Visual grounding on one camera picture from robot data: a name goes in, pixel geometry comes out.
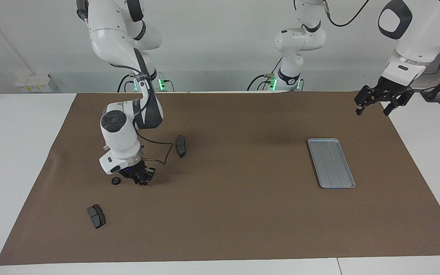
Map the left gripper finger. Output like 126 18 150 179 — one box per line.
354 86 375 116
383 90 414 116

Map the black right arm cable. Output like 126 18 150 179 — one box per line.
107 63 174 165

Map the black base cable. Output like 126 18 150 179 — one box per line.
118 74 136 93
247 57 283 91

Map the long grey brake pad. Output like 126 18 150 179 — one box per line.
176 135 187 158

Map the short grey brake pad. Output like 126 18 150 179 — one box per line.
87 204 107 229

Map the silver metal tray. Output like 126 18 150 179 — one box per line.
307 138 356 189

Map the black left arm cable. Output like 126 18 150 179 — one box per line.
322 0 440 75

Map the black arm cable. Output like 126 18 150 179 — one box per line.
322 0 440 75
107 63 174 165

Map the brown table mat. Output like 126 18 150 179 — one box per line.
0 92 440 266

